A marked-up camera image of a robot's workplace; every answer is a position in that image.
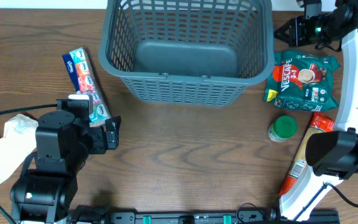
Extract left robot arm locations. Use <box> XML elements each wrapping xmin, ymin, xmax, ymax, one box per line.
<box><xmin>11</xmin><ymin>110</ymin><xmax>121</xmax><ymax>223</ymax></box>

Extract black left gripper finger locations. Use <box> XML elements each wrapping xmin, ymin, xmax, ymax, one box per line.
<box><xmin>105</xmin><ymin>121</ymin><xmax>119</xmax><ymax>149</ymax></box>
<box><xmin>105</xmin><ymin>116</ymin><xmax>121</xmax><ymax>133</ymax></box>

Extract white paper pouch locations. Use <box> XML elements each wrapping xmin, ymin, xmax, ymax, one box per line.
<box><xmin>0</xmin><ymin>114</ymin><xmax>39</xmax><ymax>185</ymax></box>

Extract black mounting rail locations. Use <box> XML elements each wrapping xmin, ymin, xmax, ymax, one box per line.
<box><xmin>70</xmin><ymin>203</ymin><xmax>341</xmax><ymax>224</ymax></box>

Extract colourful tissue pack strip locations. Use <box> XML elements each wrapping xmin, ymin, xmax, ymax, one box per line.
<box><xmin>62</xmin><ymin>47</ymin><xmax>111</xmax><ymax>127</ymax></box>

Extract green Nescafe coffee bag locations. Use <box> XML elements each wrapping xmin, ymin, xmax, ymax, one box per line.
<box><xmin>264</xmin><ymin>50</ymin><xmax>340</xmax><ymax>112</ymax></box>

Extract grey plastic basket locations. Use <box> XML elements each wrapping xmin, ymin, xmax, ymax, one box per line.
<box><xmin>98</xmin><ymin>0</ymin><xmax>274</xmax><ymax>106</ymax></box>

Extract orange pasta packet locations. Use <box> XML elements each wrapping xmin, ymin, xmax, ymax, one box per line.
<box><xmin>278</xmin><ymin>112</ymin><xmax>334</xmax><ymax>196</ymax></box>

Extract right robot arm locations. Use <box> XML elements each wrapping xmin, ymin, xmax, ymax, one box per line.
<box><xmin>274</xmin><ymin>1</ymin><xmax>358</xmax><ymax>222</ymax></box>

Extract green lid jar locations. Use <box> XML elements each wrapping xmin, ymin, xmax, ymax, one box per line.
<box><xmin>267</xmin><ymin>116</ymin><xmax>298</xmax><ymax>142</ymax></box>

